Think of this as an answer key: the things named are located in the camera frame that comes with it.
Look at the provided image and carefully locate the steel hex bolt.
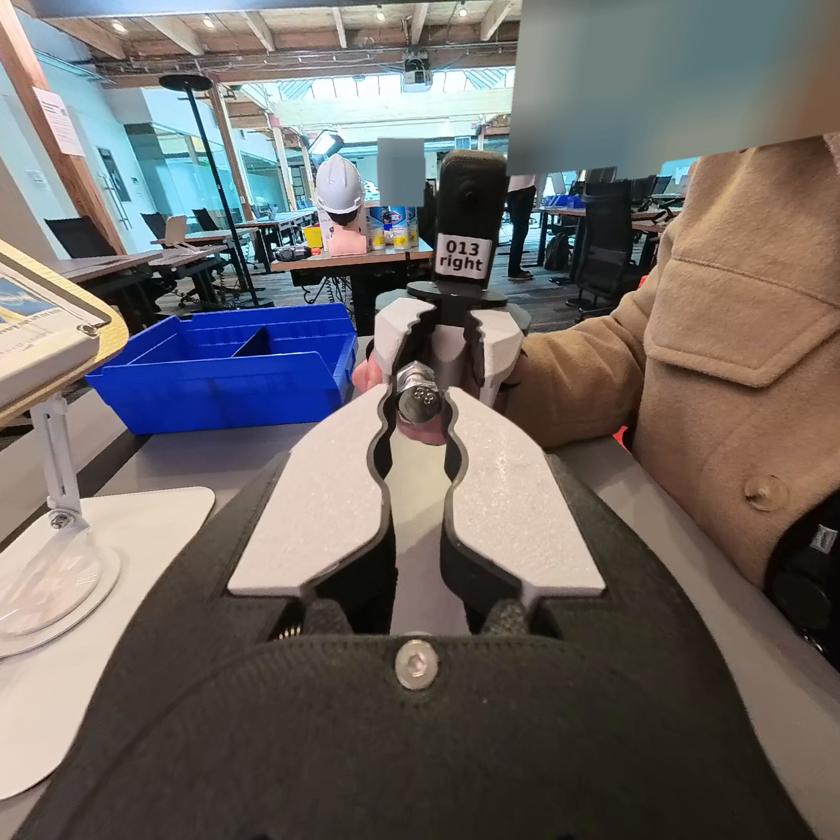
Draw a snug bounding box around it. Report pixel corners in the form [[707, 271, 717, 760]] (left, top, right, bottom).
[[395, 384, 442, 424]]

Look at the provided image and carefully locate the wood top office desk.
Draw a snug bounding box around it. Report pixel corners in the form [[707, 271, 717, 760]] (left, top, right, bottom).
[[39, 226, 263, 316], [270, 246, 435, 316]]

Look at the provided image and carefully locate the grey desk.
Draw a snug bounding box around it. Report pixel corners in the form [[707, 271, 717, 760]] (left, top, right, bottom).
[[0, 335, 840, 840]]

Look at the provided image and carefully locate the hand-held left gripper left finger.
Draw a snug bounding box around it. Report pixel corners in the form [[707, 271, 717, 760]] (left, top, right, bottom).
[[226, 384, 398, 608]]

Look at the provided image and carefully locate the black office chair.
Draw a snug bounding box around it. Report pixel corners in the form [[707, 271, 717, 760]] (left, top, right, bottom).
[[566, 178, 643, 322], [43, 215, 120, 262]]

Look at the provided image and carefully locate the white acrylic sheet holder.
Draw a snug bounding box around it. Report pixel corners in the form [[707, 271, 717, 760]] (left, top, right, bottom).
[[0, 259, 106, 409]]

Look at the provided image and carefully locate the ceiling projector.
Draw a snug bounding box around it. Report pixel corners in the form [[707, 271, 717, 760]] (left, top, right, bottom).
[[400, 49, 434, 91]]

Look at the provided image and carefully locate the black floor pole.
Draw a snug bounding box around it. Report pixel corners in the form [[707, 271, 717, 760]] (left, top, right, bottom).
[[159, 73, 275, 309]]

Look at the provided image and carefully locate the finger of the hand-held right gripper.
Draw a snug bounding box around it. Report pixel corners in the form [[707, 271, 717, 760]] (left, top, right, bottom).
[[466, 310, 526, 411], [373, 297, 442, 398]]

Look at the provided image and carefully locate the white hard hat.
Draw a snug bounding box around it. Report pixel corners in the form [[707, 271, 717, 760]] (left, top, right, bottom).
[[315, 153, 366, 215]]

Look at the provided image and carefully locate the pink mannequin bust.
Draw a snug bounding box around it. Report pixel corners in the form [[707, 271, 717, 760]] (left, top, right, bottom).
[[325, 209, 370, 258]]

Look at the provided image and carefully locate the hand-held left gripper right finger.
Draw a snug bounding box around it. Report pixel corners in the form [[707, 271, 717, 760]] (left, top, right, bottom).
[[438, 386, 606, 621]]

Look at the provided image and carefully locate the black bin divider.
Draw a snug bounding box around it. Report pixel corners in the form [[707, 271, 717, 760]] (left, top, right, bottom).
[[231, 326, 291, 358]]

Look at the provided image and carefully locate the white paper notice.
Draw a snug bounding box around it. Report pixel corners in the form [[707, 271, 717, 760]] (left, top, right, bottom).
[[49, 87, 88, 158]]

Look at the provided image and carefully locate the printed instruction sheet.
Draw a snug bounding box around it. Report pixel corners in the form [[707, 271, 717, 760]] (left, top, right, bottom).
[[0, 272, 67, 343]]

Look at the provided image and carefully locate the person's tan coat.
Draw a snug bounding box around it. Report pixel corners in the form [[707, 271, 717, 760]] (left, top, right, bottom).
[[617, 134, 840, 592]]

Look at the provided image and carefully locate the person's right forearm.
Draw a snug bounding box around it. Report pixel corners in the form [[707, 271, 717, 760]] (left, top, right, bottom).
[[508, 272, 664, 452]]

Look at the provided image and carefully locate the blue plastic bin with divider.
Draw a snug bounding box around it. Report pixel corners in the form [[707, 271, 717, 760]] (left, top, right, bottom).
[[85, 302, 358, 435]]

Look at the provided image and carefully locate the person's right hand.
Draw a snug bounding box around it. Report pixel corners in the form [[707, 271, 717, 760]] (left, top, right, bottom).
[[352, 356, 448, 447]]

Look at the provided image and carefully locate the person's black garment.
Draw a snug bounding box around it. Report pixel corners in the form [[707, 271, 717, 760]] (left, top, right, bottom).
[[764, 492, 840, 657]]

